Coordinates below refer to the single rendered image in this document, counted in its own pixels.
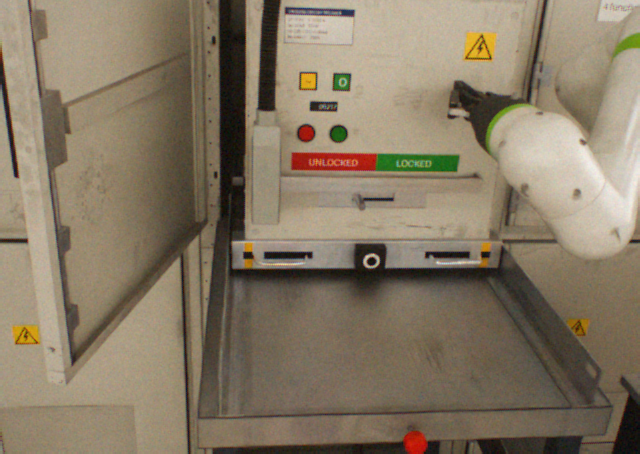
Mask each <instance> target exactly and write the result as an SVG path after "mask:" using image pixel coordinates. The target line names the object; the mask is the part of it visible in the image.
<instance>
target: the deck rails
mask: <svg viewBox="0 0 640 454"><path fill-rule="evenodd" d="M233 231H245V223H244V220H232V194H231V197H230V213H229V223H228V239H227V254H226V269H225V284H224V300H223V316H222V331H221V346H220V361H219V376H218V391H217V406H216V418H229V417H244V379H245V269H233V268H232V254H230V253H229V247H230V239H232V232H233ZM479 270H480V271H481V273H482V274H483V276H484V277H485V279H486V280H487V282H488V283H489V285H490V286H491V288H492V289H493V291H494V292H495V294H496V295H497V297H498V298H499V300H500V301H501V303H502V304H503V306H504V307H505V309H506V310H507V312H508V313H509V315H510V316H511V319H512V320H513V322H514V323H515V325H516V326H517V328H518V329H519V331H520V332H521V334H522V335H523V337H524V338H525V340H526V341H527V343H528V344H529V346H530V347H531V349H532V350H533V352H534V353H535V355H536V356H537V358H538V359H539V361H540V362H541V364H542V365H543V367H544V368H545V370H546V371H547V373H548V374H549V375H550V377H551V378H552V380H553V381H554V383H555V384H556V386H557V387H558V389H559V390H560V392H562V393H563V395H564V396H565V398H566V399H567V401H568V402H569V404H570V405H571V407H596V406H597V404H596V402H595V400H596V396H597V392H598V388H599V384H600V381H601V377H602V373H603V368H602V367H601V365H600V364H599V363H598V362H597V360H596V359H595V358H594V357H593V355H592V354H591V353H590V352H589V350H588V349H587V348H586V347H585V345H584V344H583V343H582V342H581V340H580V339H579V338H578V337H577V335H576V334H575V333H574V332H573V330H572V329H571V328H570V327H569V325H568V324H567V323H566V322H565V319H564V318H563V317H562V316H561V314H560V313H559V312H558V311H557V309H556V308H555V307H553V306H552V304H551V303H550V302H549V301H548V299H547V298H546V297H545V296H544V294H543V293H542V292H541V291H540V289H539V288H538V287H537V286H536V284H535V283H534V282H533V281H532V279H531V278H530V277H529V276H528V274H527V273H526V272H525V271H524V269H523V268H522V267H521V266H520V264H519V263H518V262H517V261H516V259H515V258H514V257H513V256H512V254H511V253H510V252H509V251H508V249H507V248H506V247H505V246H504V244H503V243H502V247H501V252H500V258H499V264H498V268H479ZM588 363H590V365H591V366H592V367H593V369H594V370H595V371H596V375H595V378H594V376H593V375H592V374H591V372H590V371H589V370H588V368H587V367H588Z"/></svg>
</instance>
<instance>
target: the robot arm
mask: <svg viewBox="0 0 640 454"><path fill-rule="evenodd" d="M555 90H556V95H557V98H558V100H559V102H560V103H561V104H562V106H563V107H564V108H565V109H566V110H567V111H568V112H569V113H570V114H571V115H572V116H573V117H574V118H575V119H576V120H577V121H578V122H579V123H580V124H581V126H582V127H583V128H584V129H585V130H586V131H587V132H588V133H589V135H590V136H589V138H588V142H587V143H586V140H585V138H584V136H583V134H582V132H581V130H580V129H579V128H578V127H577V125H576V124H575V123H573V122H572V121H571V120H570V119H568V118H566V117H565V116H562V115H560V114H557V113H553V112H543V111H541V110H539V109H538V108H536V107H535V106H533V105H531V104H530V103H528V102H527V101H525V100H524V99H522V98H520V97H517V92H513V94H512V95H497V94H495V93H492V92H490V91H488V92H486V94H484V93H483V92H481V91H479V90H477V91H476V90H475V89H473V88H472V87H471V86H469V85H468V84H467V83H465V82H464V81H454V84H453V91H450V97H449V104H448V112H447V118H448V119H454V118H455V117H456V118H460V116H464V119H465V120H467V121H469V122H471V124H472V126H473V129H474V131H475V136H476V139H477V141H478V143H479V145H480V147H481V148H482V149H483V150H484V151H485V152H486V153H488V154H489V155H490V156H491V157H492V158H493V159H494V160H495V161H496V162H497V163H498V164H499V170H501V173H502V175H503V176H504V178H505V179H506V181H507V182H508V183H509V184H510V185H511V186H512V187H513V188H514V189H515V190H516V191H517V192H518V193H519V194H520V195H521V196H522V197H523V198H524V199H525V200H526V201H527V202H528V203H529V204H530V205H531V206H532V208H533V209H534V210H535V211H536V212H537V213H538V215H539V216H540V217H541V219H542V220H543V222H544V223H545V224H546V226H547V227H548V229H549V231H550V233H552V235H553V236H554V238H555V239H556V241H557V243H558V244H559V245H560V246H561V247H562V248H563V249H564V250H565V251H566V252H567V253H569V254H571V255H572V256H574V257H577V258H580V259H584V260H592V261H593V260H602V259H606V258H609V257H612V256H614V255H615V254H617V253H619V252H620V251H621V250H622V249H623V248H624V247H625V246H626V245H627V244H628V243H629V241H630V239H631V237H632V235H633V231H634V227H635V220H636V213H637V206H638V200H639V201H640V4H639V5H638V6H637V7H635V8H634V9H633V10H632V11H631V12H630V13H629V14H628V15H626V16H625V17H624V18H623V19H622V20H621V21H620V22H619V23H618V24H616V25H615V26H614V27H613V28H612V29H611V30H610V31H608V32H607V33H606V34H604V35H603V36H601V37H600V38H599V39H597V40H596V41H594V42H593V43H592V44H590V45H589V46H587V47H585V48H584V50H582V51H581V52H579V53H577V54H576V55H574V56H572V57H571V58H569V59H568V60H567V61H566V62H565V63H564V64H563V65H562V67H561V68H560V70H559V72H558V74H557V77H556V82H555Z"/></svg>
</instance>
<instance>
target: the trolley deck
mask: <svg viewBox="0 0 640 454"><path fill-rule="evenodd" d="M228 223H229V221H218V220H217V226H216V237H215V246H214V256H213V265H212V275H211V284H210V293H209V303H208V312H207V323H206V332H205V342H204V351H203V361H202V370H201V380H200V389H199V399H198V408H197V441H198V449H212V448H242V447H273V446H305V445H335V444H366V443H398V442H404V437H405V436H406V435H407V434H408V433H409V432H408V429H407V427H408V426H409V425H412V426H413V427H414V430H415V431H419V432H421V433H423V434H424V436H425V438H426V441H427V442H429V441H459V440H491V439H522V438H552V437H584V436H605V435H606V431H607V428H608V424H609V420H610V416H611V413H612V409H613V405H614V404H613V402H612V401H611V400H610V398H609V397H608V396H607V394H606V393H605V392H604V391H603V389H602V388H601V387H600V385H599V388H598V392H597V396H596V400H595V402H596V404H597V406H596V407H571V405H570V404H569V402H568V401H567V399H566V398H565V396H564V395H563V393H562V392H560V390H559V389H558V387H557V386H556V384H555V383H554V381H553V380H552V378H551V377H550V375H549V374H548V373H547V371H546V370H545V368H544V367H543V365H542V364H541V362H540V361H539V359H538V358H537V356H536V355H535V353H534V352H533V350H532V349H531V347H530V346H529V344H528V343H527V341H526V340H525V338H524V337H523V335H522V334H521V332H520V331H519V329H518V328H517V326H516V325H515V323H514V322H513V320H512V319H511V316H510V315H509V313H508V312H507V310H506V309H505V307H504V306H503V304H502V303H501V301H500V300H499V298H498V297H497V295H496V294H495V292H494V291H493V289H492V288H491V286H490V285H489V283H488V282H487V280H486V279H485V277H484V276H483V274H482V273H481V271H480V270H479V268H385V270H374V271H356V270H355V268H286V269H245V379H244V417H229V418H216V406H217V391H218V376H219V361H220V346H221V331H222V316H223V300H224V284H225V269H226V254H227V239H228Z"/></svg>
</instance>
